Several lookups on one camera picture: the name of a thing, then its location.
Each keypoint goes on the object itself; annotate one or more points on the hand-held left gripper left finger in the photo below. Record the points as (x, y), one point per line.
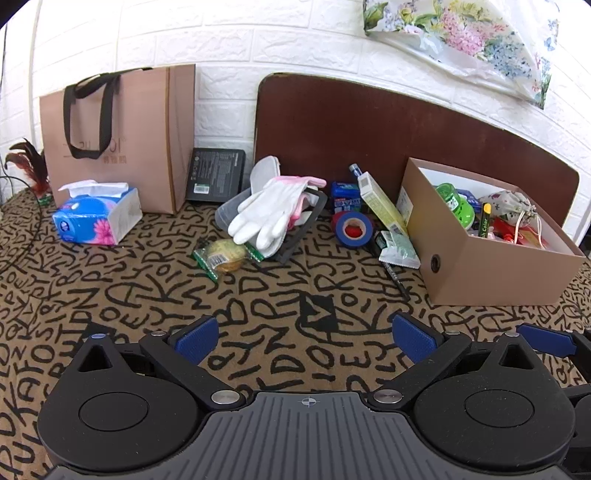
(198, 337)

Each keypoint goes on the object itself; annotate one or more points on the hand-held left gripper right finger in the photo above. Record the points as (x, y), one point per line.
(413, 337)

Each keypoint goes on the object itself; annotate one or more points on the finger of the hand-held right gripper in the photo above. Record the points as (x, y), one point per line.
(545, 339)

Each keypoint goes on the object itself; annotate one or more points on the green pastry snack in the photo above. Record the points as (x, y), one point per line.
(226, 256)

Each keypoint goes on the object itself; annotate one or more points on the brown cardboard shoe box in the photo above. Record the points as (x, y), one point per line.
(485, 272)

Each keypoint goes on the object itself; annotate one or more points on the white glove pink cuff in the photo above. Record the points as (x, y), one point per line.
(270, 244)
(268, 207)

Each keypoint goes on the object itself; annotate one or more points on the white felt insole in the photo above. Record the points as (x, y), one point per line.
(278, 168)
(264, 170)

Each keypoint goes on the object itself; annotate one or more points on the black pen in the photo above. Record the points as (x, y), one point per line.
(395, 277)

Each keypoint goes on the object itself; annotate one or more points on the letter print tablecloth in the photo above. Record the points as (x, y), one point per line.
(138, 295)

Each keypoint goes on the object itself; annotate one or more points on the green white sachet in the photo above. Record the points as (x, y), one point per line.
(399, 251)

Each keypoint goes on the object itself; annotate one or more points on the red packet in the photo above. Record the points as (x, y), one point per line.
(526, 237)

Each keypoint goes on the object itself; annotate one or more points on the small red tape roll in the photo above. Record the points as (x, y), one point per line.
(355, 229)

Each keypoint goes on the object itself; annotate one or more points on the clear plastic container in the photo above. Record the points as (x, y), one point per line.
(226, 214)

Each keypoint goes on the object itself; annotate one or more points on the blue tape roll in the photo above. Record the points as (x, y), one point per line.
(339, 230)

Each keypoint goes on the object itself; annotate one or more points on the yellow black marker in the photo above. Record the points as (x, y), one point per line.
(485, 221)

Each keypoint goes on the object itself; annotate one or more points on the long green white box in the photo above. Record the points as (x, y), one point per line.
(381, 203)

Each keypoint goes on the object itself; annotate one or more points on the green plastic toy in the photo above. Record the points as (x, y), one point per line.
(455, 205)

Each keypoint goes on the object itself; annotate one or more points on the small blue packet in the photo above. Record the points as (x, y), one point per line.
(468, 199)

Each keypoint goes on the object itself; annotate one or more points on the blue gum box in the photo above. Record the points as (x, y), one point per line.
(346, 196)

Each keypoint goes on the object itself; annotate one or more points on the blue pink tissue pack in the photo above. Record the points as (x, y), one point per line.
(87, 221)

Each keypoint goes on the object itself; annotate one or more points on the black flat box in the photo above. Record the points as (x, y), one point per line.
(217, 170)

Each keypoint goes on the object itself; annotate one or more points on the dark blue tube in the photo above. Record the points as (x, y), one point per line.
(355, 170)

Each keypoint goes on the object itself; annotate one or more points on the dark brown wooden board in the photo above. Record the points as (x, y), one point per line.
(346, 129)

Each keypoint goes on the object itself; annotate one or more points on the red black feather duster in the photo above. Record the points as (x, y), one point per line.
(37, 170)

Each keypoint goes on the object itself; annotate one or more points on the floral plastic bag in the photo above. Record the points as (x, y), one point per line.
(461, 27)

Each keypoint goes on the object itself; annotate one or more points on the black rectangular frame lid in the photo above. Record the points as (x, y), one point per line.
(300, 240)

